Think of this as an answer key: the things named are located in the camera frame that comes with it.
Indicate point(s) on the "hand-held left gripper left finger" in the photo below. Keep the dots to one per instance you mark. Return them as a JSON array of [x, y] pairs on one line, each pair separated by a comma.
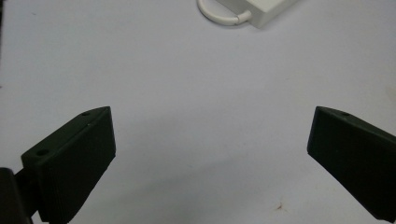
[[73, 161]]

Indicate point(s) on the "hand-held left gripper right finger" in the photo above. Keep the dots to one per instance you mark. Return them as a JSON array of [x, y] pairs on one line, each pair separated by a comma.
[[355, 155]]

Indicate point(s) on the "white power strip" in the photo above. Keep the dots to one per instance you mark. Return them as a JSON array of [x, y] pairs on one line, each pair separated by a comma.
[[264, 8]]

